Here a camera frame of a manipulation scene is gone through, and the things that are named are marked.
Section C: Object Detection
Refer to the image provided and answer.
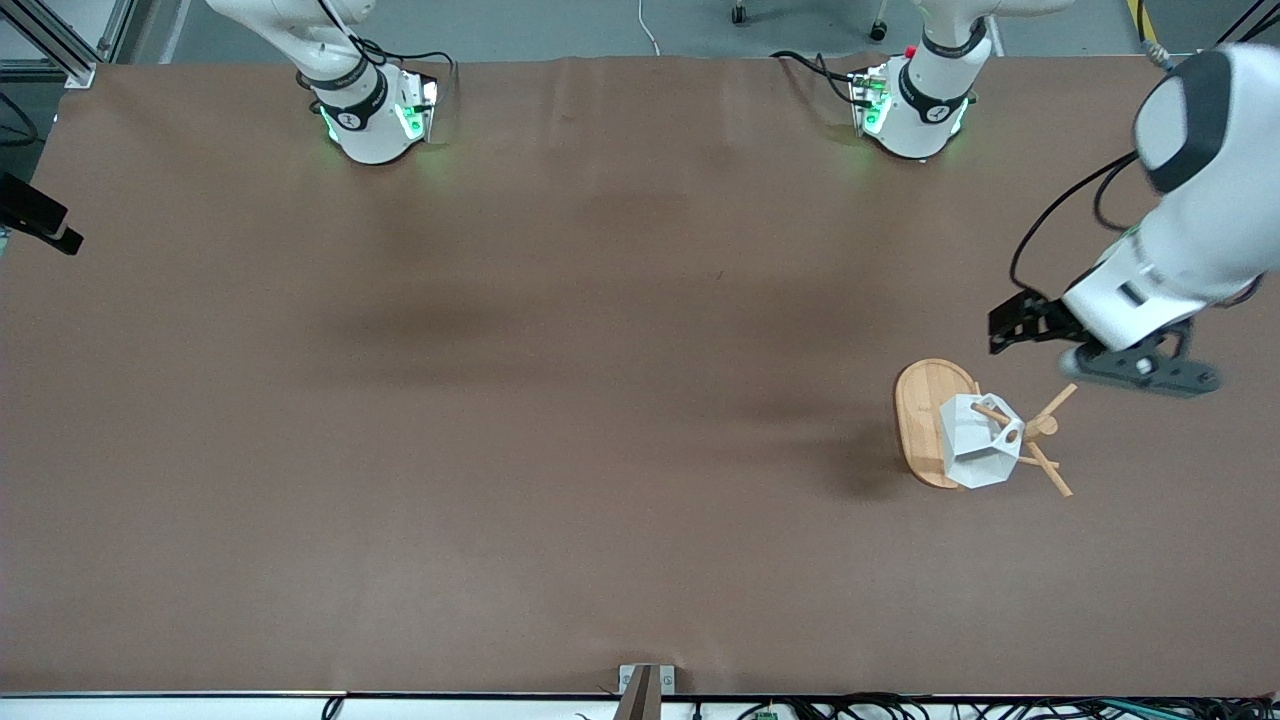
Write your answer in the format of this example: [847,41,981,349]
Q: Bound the grey plug cable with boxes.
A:
[1134,0,1178,73]

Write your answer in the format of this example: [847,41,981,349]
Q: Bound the white faceted cup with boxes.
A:
[940,393,1025,490]

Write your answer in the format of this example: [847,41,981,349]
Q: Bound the black right base cable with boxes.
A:
[358,40,459,101]

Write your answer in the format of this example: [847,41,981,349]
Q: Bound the black base cable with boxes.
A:
[358,40,459,101]
[770,49,873,103]

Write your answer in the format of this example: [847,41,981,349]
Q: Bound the metal edge bracket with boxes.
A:
[618,664,677,697]

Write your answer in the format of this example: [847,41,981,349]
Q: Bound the black left base cable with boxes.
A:
[770,49,873,103]

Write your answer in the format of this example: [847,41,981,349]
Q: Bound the aluminium frame profile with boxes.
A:
[0,0,137,90]

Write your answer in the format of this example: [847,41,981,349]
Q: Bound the tangled black cables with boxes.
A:
[790,692,1280,720]

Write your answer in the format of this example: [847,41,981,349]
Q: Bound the wooden cup rack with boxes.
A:
[893,358,1081,499]

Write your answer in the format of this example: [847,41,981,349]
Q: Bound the black frame bars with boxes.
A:
[1205,0,1280,61]

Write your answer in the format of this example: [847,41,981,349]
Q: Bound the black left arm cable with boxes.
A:
[1009,150,1143,292]

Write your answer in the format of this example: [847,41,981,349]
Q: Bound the brown camera post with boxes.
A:
[613,665,661,720]

